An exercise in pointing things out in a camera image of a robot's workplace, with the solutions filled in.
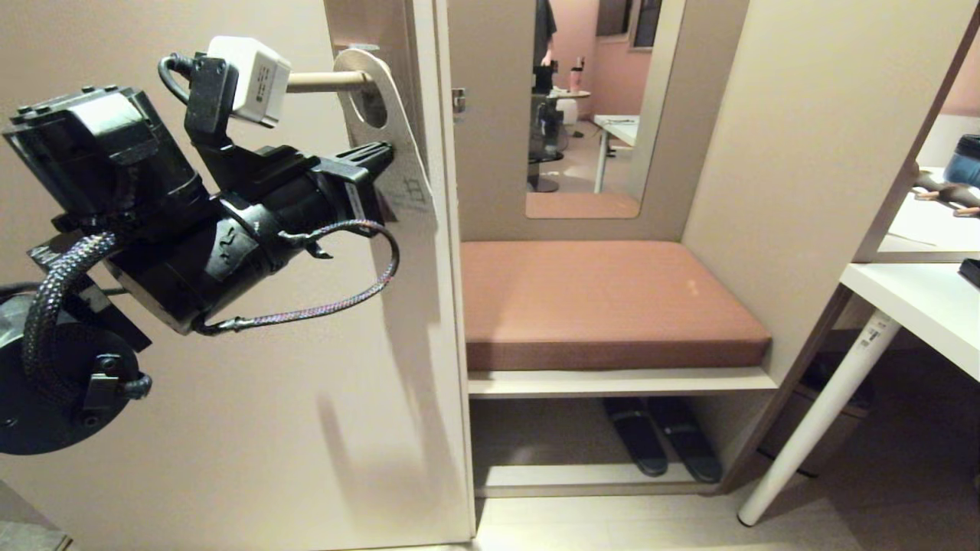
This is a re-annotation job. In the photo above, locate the wall mirror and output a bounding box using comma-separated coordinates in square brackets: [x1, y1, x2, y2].
[524, 0, 688, 220]

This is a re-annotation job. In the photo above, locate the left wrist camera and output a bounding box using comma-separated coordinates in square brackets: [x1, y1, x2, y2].
[158, 35, 319, 194]

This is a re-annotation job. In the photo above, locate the beige bench cabinet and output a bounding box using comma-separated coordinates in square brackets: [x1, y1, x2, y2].
[446, 0, 980, 500]

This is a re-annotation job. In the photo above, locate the metal door handle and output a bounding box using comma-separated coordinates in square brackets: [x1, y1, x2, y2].
[286, 70, 377, 96]

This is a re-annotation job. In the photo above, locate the beige door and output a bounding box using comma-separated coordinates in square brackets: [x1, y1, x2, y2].
[0, 0, 477, 551]

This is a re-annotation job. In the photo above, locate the brown bench cushion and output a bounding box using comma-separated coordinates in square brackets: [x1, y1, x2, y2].
[460, 240, 773, 373]

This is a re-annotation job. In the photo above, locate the pale door hanger sign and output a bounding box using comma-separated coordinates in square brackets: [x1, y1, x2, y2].
[334, 47, 439, 234]

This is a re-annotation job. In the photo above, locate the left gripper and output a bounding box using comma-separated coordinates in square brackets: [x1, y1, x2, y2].
[106, 141, 396, 337]

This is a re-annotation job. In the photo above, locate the black slipper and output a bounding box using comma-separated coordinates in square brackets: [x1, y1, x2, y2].
[603, 397, 668, 478]
[649, 397, 724, 484]

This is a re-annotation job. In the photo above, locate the brown box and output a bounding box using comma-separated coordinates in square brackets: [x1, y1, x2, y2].
[756, 358, 875, 477]

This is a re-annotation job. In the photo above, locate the black cable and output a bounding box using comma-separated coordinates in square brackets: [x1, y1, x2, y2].
[191, 219, 401, 337]

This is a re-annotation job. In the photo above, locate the white table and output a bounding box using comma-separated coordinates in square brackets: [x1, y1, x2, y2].
[737, 262, 980, 528]

